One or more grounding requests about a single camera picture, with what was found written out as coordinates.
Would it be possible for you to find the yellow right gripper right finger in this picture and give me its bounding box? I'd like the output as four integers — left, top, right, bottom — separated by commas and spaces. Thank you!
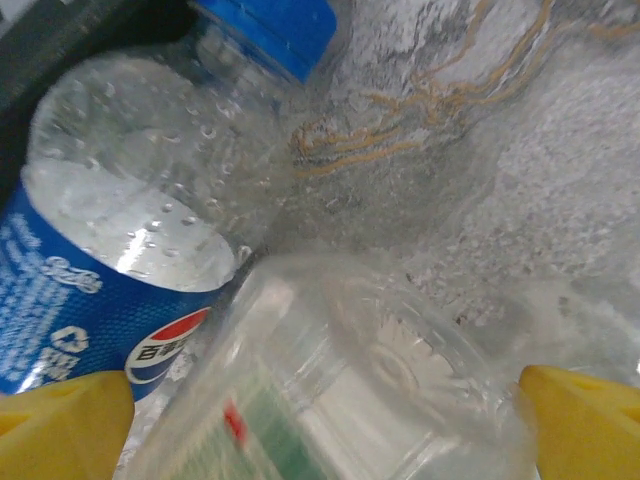
518, 363, 640, 480

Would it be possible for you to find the Pepsi bottle blue cap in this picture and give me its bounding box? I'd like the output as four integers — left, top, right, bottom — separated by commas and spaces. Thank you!
0, 0, 337, 401

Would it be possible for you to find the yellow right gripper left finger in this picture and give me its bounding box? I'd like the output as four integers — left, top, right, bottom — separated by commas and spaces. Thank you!
0, 369, 137, 480

